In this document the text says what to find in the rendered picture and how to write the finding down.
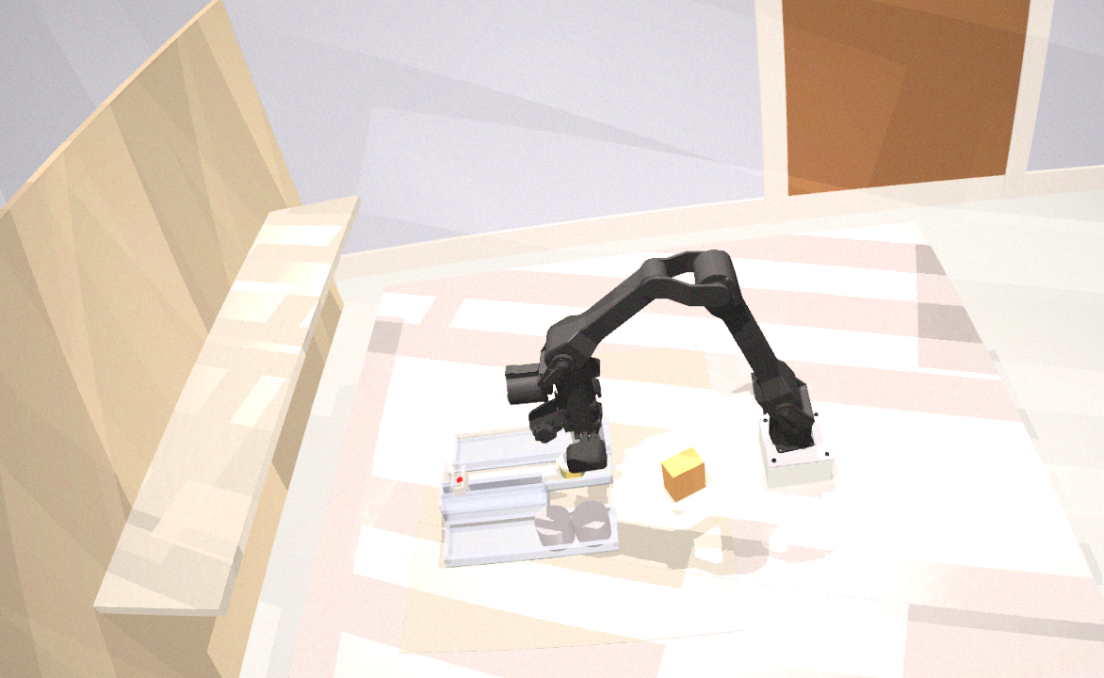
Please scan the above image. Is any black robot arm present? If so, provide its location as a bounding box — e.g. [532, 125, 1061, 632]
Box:
[505, 250, 815, 453]

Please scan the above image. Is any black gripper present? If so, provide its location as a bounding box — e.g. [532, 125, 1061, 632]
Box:
[560, 378, 607, 474]

